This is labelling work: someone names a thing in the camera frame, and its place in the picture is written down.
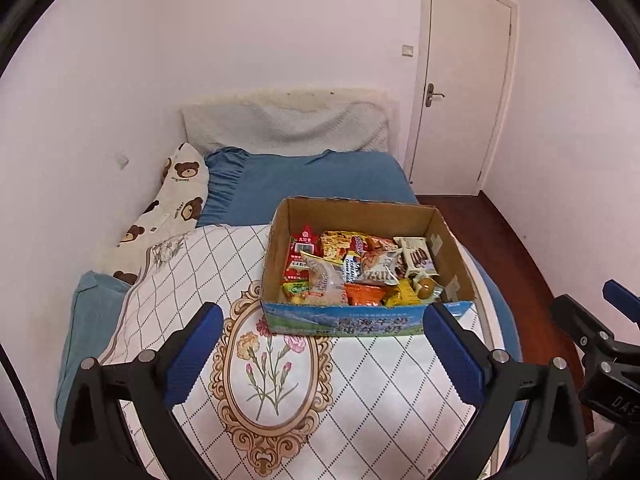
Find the blue ruffled blanket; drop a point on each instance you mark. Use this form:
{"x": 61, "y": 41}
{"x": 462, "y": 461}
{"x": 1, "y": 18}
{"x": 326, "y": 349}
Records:
{"x": 310, "y": 185}

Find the white brown chocolate packet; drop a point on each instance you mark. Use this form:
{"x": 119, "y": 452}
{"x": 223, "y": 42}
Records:
{"x": 415, "y": 255}

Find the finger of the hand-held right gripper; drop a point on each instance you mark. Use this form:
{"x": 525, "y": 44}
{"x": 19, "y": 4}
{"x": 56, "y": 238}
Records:
{"x": 622, "y": 297}
{"x": 580, "y": 322}

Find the clear bag of crackers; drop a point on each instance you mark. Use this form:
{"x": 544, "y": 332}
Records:
{"x": 325, "y": 280}

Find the red sauce packet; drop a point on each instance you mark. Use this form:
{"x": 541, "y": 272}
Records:
{"x": 300, "y": 260}

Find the white wall socket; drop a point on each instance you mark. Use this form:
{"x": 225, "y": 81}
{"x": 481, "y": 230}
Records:
{"x": 122, "y": 160}

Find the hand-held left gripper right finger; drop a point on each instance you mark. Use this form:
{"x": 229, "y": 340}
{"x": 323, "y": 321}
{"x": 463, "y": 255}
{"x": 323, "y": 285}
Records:
{"x": 455, "y": 355}

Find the yellow green snack packet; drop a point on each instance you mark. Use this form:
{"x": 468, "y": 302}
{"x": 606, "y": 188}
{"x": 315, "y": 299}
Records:
{"x": 296, "y": 291}

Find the yellow instant noodle packet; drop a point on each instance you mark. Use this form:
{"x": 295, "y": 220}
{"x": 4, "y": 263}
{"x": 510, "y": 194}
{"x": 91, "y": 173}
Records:
{"x": 335, "y": 242}

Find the white door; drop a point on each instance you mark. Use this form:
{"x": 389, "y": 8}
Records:
{"x": 465, "y": 80}

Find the blue white candy bar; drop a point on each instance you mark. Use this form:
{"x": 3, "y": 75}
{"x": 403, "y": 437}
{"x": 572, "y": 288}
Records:
{"x": 352, "y": 267}

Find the white wall switch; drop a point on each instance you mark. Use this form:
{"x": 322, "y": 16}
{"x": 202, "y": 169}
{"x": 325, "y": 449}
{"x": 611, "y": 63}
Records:
{"x": 408, "y": 50}

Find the small red snack packet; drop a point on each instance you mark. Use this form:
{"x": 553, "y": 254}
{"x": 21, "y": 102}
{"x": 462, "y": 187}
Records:
{"x": 359, "y": 245}

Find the brown cardboard box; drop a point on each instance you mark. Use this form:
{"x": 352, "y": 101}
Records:
{"x": 360, "y": 215}

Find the white padded headboard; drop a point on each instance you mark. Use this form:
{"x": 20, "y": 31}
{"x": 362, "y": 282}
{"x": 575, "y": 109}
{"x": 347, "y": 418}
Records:
{"x": 285, "y": 120}

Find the bear print pillow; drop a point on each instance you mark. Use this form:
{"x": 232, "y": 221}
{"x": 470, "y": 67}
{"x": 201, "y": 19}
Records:
{"x": 175, "y": 195}

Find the white diamond pattern quilt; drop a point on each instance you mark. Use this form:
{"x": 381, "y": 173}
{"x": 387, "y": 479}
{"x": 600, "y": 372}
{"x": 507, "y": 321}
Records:
{"x": 380, "y": 390}

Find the orange snack packet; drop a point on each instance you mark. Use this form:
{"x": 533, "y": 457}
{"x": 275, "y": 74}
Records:
{"x": 365, "y": 294}

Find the white brown biscuit packet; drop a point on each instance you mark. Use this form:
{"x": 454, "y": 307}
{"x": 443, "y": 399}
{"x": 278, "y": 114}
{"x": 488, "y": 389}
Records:
{"x": 379, "y": 267}

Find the brown wrapped egg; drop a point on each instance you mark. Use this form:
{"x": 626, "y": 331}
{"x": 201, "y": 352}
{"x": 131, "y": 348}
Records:
{"x": 425, "y": 287}

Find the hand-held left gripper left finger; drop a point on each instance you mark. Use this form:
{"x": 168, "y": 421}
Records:
{"x": 192, "y": 355}

